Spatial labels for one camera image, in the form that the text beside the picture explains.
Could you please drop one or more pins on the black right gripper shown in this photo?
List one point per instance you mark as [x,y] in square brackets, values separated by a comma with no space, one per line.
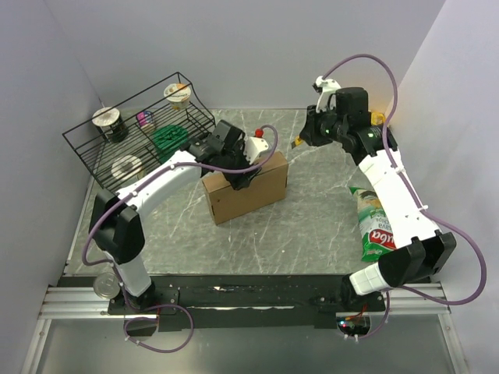
[309,132]

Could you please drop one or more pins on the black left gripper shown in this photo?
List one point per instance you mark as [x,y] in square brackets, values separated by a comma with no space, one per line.
[240,180]

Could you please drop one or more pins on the brown cardboard express box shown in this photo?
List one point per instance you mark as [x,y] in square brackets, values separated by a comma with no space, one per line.
[269,186]

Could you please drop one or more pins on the yellow utility knife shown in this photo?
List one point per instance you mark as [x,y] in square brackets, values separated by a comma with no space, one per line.
[296,142]

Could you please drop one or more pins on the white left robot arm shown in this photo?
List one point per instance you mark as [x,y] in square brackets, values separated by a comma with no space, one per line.
[117,217]

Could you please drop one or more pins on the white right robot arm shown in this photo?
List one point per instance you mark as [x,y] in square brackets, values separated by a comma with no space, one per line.
[342,115]

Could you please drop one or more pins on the small purple pink box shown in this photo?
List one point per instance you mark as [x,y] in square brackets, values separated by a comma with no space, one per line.
[145,121]

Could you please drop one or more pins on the yellow chips bag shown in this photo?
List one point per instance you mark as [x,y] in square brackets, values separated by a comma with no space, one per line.
[377,118]

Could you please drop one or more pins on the green round plastic lid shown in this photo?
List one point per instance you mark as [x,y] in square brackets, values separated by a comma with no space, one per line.
[167,141]

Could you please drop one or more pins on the orange white yogurt cup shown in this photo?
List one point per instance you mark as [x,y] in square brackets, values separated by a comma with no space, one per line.
[178,95]

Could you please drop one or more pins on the white tape roll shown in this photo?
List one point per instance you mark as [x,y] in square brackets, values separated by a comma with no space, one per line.
[127,168]

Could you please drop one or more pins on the green cassava chips bag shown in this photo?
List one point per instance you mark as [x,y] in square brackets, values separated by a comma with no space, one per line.
[374,226]

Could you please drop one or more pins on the black yogurt cup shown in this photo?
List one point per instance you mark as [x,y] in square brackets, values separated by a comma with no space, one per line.
[110,125]

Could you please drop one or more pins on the silver tin can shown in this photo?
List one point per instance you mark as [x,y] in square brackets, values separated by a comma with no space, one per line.
[106,285]

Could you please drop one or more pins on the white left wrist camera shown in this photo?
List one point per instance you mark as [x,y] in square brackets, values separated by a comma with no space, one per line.
[255,146]

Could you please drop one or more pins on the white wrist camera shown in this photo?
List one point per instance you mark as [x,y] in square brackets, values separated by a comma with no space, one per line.
[327,89]
[255,146]

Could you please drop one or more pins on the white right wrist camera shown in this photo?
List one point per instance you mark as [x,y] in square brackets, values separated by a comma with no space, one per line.
[327,89]

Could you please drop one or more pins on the black wire rack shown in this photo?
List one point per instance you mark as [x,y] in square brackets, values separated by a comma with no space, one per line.
[131,139]

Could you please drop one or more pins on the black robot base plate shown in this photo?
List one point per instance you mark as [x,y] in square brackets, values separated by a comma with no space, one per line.
[236,301]

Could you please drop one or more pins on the aluminium frame rail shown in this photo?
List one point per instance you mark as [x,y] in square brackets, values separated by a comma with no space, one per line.
[84,303]

